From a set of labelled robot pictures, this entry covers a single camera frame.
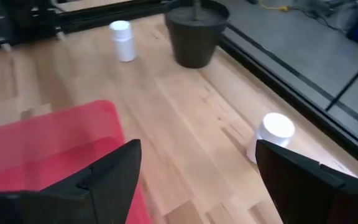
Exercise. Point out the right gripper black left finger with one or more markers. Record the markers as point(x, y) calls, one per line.
point(104, 193)

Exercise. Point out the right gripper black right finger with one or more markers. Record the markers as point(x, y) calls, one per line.
point(306, 196)

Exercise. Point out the white pill bottle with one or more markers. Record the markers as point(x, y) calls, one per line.
point(123, 43)
point(275, 129)

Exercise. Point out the pink translucent plastic basket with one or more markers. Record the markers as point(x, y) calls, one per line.
point(42, 149)

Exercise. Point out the green potted plant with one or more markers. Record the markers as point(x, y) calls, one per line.
point(194, 40)

